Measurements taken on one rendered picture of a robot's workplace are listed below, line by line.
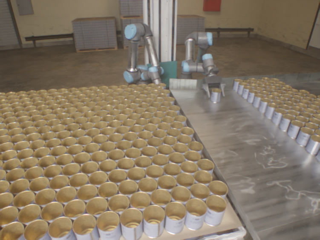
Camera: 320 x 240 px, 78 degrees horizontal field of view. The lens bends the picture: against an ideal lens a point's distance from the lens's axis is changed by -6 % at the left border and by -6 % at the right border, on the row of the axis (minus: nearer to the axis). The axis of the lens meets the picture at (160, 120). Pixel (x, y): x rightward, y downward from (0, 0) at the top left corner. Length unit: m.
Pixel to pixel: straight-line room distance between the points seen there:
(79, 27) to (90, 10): 1.75
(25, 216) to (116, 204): 0.29
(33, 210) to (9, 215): 0.08
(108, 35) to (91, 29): 0.60
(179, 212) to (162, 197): 0.08
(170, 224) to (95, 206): 0.26
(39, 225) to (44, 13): 9.34
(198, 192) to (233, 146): 0.40
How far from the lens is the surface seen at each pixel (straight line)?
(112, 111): 1.21
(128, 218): 0.74
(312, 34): 9.23
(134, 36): 1.87
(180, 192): 0.79
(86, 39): 7.93
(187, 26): 8.28
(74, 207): 0.78
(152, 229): 0.70
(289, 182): 1.04
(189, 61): 1.70
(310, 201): 1.01
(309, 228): 0.92
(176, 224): 0.70
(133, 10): 7.83
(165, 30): 2.33
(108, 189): 0.81
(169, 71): 2.36
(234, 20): 10.96
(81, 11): 9.53
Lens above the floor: 1.75
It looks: 32 degrees down
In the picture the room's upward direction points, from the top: straight up
